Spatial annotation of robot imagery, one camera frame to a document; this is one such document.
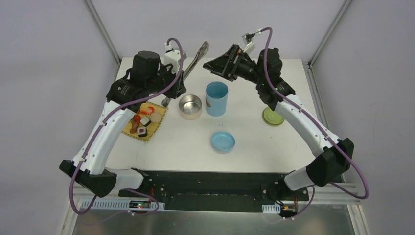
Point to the blue round lid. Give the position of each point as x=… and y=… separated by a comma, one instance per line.
x=222, y=142

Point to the yellow bamboo mat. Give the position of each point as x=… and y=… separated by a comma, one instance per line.
x=152, y=128

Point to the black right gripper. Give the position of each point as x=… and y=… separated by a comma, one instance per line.
x=231, y=62

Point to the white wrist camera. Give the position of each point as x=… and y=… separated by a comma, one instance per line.
x=248, y=39
x=172, y=56

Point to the green round lid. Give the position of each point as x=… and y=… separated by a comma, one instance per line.
x=272, y=118

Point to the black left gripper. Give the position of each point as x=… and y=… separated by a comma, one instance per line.
x=176, y=86

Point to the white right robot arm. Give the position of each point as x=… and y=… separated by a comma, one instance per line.
x=280, y=97

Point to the metal tongs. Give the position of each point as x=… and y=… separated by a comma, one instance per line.
x=199, y=55

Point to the orange toy shrimp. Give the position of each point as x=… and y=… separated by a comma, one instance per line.
x=147, y=110

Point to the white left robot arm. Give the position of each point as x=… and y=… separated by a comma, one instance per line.
x=147, y=76

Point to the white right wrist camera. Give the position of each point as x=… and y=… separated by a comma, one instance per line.
x=248, y=39

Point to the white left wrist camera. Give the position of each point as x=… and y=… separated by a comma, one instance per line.
x=172, y=56

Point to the stainless steel bowl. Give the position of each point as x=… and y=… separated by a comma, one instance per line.
x=190, y=107

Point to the brown toy sausage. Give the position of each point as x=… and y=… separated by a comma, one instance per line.
x=134, y=127

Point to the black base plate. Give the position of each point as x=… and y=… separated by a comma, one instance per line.
x=216, y=191

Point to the red toy meat slice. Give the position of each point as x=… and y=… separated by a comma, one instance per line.
x=137, y=119

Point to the sushi roll red centre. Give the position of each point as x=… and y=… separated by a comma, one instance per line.
x=142, y=132

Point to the sushi roll white black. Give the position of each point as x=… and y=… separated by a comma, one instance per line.
x=145, y=121

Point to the beige round rice ball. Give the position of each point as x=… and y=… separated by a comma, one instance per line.
x=156, y=117

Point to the blue cylindrical container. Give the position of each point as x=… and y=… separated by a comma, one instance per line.
x=216, y=98

